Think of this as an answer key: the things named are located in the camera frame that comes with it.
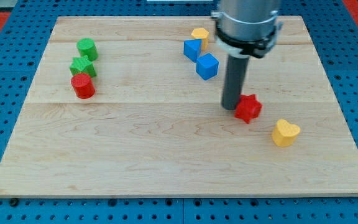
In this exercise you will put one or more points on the yellow hexagon block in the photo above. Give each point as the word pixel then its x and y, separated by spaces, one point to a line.
pixel 203 34

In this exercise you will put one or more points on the blue triangle block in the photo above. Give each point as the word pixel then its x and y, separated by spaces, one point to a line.
pixel 192 49

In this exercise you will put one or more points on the blue cube block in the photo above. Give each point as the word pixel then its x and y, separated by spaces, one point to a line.
pixel 207 66

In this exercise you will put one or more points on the red star block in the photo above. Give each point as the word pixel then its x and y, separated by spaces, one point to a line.
pixel 248 108

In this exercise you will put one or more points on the green cylinder block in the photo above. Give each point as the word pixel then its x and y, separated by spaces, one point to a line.
pixel 87 47

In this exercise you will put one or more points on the green star block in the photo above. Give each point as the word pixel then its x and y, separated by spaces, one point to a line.
pixel 82 65

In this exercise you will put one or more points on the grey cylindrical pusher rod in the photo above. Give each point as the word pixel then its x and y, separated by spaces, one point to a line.
pixel 234 79

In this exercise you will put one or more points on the wooden board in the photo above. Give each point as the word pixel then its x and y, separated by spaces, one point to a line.
pixel 154 128

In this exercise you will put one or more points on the yellow heart block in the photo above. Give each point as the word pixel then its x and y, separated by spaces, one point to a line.
pixel 284 133

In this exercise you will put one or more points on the red cylinder block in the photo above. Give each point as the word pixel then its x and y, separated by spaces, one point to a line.
pixel 82 85

